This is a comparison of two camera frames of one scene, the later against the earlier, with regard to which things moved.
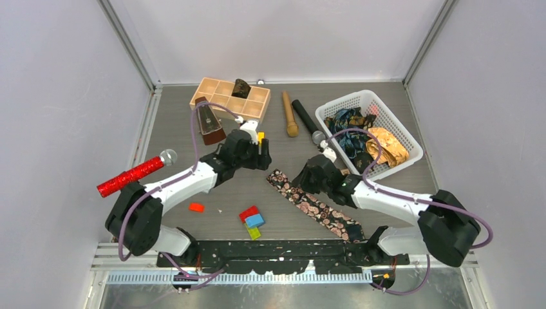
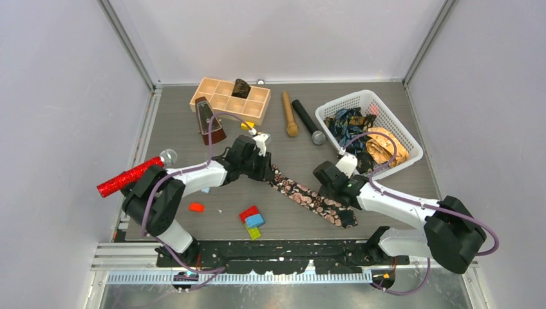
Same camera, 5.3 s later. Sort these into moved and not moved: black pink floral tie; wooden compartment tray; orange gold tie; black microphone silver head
Moved: black pink floral tie
Not moved: black microphone silver head; wooden compartment tray; orange gold tie
